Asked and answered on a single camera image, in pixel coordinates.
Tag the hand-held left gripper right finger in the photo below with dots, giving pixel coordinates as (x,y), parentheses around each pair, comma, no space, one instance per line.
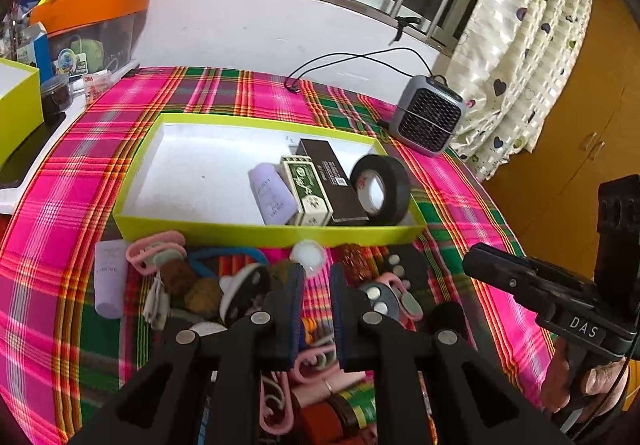
(340,310)

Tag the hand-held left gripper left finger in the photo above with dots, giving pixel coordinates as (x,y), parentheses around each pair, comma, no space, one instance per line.
(295,305)

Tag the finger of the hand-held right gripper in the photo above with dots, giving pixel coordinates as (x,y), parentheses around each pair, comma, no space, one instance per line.
(500,280)
(540,270)

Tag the brown jar with green label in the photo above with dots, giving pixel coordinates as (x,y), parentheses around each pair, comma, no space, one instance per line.
(362,405)

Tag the large lilac tube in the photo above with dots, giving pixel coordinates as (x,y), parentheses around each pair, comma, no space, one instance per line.
(270,192)

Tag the green and white patterned box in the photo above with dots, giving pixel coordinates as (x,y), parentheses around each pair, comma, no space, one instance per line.
(305,185)

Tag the long black box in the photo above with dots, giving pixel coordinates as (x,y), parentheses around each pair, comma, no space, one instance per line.
(332,175)

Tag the black tape roll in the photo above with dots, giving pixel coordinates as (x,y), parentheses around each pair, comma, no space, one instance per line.
(397,180)

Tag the shallow yellow-green box tray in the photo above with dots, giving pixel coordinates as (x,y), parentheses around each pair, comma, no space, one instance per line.
(200,175)

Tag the person's right hand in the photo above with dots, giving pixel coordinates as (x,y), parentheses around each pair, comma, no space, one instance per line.
(556,385)

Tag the black pad with three dots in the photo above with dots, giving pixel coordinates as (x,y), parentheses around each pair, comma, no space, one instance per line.
(365,306)

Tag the tan walnut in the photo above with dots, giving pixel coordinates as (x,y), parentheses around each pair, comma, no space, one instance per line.
(280,275)
(202,297)

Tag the red gold tinsel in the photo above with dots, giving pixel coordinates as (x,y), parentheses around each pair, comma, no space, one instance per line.
(360,262)

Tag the white round cap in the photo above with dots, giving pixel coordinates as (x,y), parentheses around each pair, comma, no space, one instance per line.
(307,255)

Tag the black oval pad white rim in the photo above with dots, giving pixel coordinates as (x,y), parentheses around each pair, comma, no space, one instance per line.
(245,290)

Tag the pink clip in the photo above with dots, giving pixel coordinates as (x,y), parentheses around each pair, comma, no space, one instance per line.
(312,367)
(275,417)
(410,305)
(150,245)

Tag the pink card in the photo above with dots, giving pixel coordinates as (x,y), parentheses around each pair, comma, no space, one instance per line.
(350,382)

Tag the black pad with white dots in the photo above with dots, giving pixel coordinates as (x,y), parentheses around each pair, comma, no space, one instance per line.
(415,265)

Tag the blue hair band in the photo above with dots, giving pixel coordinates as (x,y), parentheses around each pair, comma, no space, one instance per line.
(225,252)

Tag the dark brown walnut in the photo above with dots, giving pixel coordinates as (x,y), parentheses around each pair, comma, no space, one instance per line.
(177,277)

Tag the wooden cabinet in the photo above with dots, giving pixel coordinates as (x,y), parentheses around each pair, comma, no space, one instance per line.
(575,125)

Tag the small grey desk fan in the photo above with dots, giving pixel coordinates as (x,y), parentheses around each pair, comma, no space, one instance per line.
(425,120)

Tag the small lilac tube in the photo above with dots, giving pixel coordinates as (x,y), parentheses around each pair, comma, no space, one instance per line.
(110,280)

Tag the heart-print curtain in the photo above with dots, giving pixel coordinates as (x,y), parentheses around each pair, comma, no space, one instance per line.
(525,25)

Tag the white red-print packet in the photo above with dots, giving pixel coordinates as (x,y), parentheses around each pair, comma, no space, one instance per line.
(97,85)

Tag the white side table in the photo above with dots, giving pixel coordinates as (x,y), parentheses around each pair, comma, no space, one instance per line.
(10,201)

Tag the black phone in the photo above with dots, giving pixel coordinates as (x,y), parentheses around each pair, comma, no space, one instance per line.
(25,160)

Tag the dark round jar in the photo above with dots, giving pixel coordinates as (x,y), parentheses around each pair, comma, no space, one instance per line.
(55,97)

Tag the deep yellow-green box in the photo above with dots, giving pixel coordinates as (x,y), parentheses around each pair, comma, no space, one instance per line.
(20,115)

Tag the blue and white carton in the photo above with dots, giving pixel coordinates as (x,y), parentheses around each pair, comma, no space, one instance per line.
(37,50)

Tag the clear bin with orange lid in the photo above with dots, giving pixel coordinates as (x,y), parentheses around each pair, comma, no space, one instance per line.
(90,0)

